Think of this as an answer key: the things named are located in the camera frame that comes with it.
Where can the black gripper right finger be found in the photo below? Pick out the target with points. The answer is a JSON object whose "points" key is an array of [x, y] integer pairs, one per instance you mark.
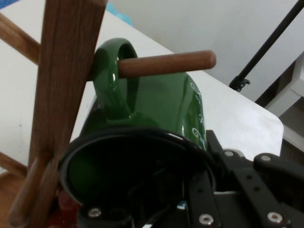
{"points": [[256, 197]]}

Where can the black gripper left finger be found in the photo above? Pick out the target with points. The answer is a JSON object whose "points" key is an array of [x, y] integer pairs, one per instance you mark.
{"points": [[107, 219]]}

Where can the green mug with white print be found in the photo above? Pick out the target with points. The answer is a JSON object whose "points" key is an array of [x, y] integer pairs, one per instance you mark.
{"points": [[156, 104]]}

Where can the red mug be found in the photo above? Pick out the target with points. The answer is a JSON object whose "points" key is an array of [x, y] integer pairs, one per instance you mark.
{"points": [[67, 209]]}

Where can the wooden mug tree stand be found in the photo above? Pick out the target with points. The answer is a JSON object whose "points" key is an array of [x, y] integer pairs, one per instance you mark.
{"points": [[66, 71]]}

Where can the light blue foam puzzle mat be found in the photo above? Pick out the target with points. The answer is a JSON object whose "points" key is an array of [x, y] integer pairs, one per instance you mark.
{"points": [[121, 14]]}

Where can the black camera tripod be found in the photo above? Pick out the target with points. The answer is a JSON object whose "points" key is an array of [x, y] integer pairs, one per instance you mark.
{"points": [[268, 45]]}

